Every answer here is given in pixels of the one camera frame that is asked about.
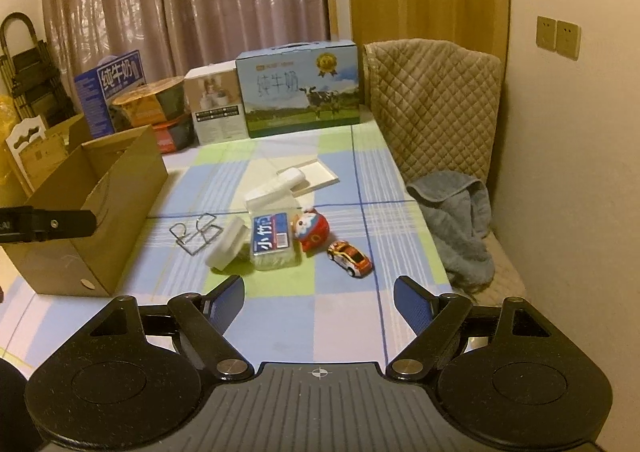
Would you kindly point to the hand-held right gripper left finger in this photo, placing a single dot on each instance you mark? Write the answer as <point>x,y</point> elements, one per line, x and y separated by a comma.
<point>227,302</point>

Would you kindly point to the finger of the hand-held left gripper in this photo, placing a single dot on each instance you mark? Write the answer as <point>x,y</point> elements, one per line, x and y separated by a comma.
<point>52,224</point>

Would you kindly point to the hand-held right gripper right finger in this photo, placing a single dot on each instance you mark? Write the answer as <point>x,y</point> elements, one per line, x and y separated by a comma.
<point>412,302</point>

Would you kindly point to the white square night light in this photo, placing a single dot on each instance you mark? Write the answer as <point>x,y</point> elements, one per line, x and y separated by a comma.
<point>225,244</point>

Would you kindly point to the blue label plastic pack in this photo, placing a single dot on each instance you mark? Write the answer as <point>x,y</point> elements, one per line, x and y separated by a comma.
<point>272,237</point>

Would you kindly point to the brown cardboard box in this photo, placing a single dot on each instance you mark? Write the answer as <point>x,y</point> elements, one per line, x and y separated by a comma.
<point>135,171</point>

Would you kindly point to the red toy figure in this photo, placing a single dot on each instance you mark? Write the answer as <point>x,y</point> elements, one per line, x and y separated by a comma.
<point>315,234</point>

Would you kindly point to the printed cardboard storage box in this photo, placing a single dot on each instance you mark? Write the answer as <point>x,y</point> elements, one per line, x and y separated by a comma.
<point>50,151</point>

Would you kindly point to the orange toy car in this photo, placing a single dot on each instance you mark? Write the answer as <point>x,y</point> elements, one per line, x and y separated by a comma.
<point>350,259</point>

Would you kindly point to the grey towel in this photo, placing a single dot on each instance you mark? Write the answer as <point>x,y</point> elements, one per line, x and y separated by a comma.
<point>450,222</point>

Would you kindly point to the white chair back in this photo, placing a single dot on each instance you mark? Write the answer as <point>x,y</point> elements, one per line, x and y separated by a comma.
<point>25,129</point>

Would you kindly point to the yellow plastic bag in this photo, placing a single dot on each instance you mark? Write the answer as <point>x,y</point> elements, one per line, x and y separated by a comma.
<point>6,111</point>

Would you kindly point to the white plastic case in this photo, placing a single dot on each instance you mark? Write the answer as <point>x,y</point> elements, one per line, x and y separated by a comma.
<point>277,184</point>

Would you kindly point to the dark blue milk carton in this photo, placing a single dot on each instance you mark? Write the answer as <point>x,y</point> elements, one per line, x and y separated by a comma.
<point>95,101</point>

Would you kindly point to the red instant noodle bowl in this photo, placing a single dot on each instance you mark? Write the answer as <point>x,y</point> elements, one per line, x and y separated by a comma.
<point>172,136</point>

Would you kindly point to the dark folding step ladder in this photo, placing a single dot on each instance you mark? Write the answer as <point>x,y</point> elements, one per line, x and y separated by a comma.
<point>30,76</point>

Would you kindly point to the white flat tray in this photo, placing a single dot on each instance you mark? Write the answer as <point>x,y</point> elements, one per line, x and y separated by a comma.
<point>320,176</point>

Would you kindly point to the white product box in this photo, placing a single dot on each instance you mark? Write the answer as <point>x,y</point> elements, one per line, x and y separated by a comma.
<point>215,106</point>

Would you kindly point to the beige quilted cover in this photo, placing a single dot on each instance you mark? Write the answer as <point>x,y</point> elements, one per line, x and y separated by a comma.
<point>435,101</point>

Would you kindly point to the large blue green milk carton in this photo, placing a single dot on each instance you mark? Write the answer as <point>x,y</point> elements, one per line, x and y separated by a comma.
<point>300,96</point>

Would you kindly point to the beige wall socket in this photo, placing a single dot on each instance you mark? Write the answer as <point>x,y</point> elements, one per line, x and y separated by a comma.
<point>546,33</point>
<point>568,39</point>

